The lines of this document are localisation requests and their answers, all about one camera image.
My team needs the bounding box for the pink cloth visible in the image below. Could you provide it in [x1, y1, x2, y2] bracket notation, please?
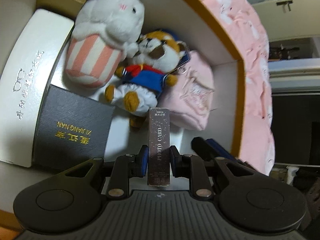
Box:
[157, 50, 215, 131]

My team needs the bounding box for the dark photo card box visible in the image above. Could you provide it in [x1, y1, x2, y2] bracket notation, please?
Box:
[148, 108, 170, 187]

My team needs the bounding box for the black leather notebook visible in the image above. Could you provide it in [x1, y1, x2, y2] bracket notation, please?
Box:
[33, 85, 114, 171]

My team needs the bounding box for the red panda plush toy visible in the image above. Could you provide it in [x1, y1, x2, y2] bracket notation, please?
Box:
[105, 30, 188, 130]

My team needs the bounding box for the white glasses case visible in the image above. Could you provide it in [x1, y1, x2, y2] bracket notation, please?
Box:
[1, 9, 74, 167]

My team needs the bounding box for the white popcorn plush toy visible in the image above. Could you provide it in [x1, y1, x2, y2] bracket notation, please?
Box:
[65, 0, 145, 89]

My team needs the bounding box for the orange cardboard storage box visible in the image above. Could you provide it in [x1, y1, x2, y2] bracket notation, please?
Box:
[0, 0, 250, 228]

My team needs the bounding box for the pink printed duvet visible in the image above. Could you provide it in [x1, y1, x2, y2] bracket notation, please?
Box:
[200, 0, 275, 175]

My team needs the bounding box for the white door with handle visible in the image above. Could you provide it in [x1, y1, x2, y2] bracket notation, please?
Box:
[253, 0, 319, 166]

